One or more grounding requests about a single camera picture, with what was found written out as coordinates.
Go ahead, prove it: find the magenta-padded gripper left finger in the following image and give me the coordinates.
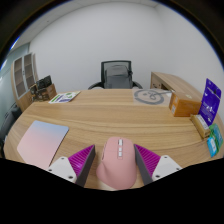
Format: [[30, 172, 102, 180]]
[[46, 144, 97, 188]]

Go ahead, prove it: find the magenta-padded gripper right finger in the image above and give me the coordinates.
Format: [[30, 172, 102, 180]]
[[133, 143, 184, 187]]

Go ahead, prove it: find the pink computer mouse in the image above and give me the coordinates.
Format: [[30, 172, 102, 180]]
[[95, 136, 138, 191]]

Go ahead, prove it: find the pink blue gradient mouse pad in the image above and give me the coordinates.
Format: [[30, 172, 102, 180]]
[[16, 120, 70, 171]]

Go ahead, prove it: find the small tan box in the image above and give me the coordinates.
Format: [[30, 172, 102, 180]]
[[190, 113, 212, 140]]

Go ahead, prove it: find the small blue package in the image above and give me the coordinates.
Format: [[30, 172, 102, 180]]
[[206, 135, 219, 158]]

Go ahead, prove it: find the orange cardboard box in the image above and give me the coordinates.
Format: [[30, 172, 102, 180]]
[[168, 92, 203, 118]]

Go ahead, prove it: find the white green purple printed sheet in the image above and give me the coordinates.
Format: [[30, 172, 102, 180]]
[[48, 90, 82, 104]]

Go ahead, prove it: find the small green package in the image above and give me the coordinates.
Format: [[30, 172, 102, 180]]
[[209, 123, 224, 150]]

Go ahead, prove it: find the large brown cardboard box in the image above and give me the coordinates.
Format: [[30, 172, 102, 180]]
[[33, 83, 58, 102]]

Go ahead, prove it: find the black padded armchair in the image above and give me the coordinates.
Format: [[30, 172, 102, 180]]
[[0, 103, 21, 148]]

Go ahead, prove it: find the wooden side desk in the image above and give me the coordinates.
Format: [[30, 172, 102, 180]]
[[149, 71, 204, 103]]

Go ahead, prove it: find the small brown cardboard box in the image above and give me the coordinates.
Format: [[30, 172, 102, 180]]
[[29, 84, 39, 98]]

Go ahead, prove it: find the purple retail package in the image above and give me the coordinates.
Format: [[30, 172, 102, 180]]
[[198, 78, 222, 128]]

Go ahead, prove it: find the black box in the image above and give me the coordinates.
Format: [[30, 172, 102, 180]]
[[35, 75, 53, 90]]

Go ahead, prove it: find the grey backpack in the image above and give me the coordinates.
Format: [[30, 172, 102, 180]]
[[104, 64, 133, 90]]

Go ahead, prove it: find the wooden shelf unit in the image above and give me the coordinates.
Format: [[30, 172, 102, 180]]
[[10, 52, 39, 113]]

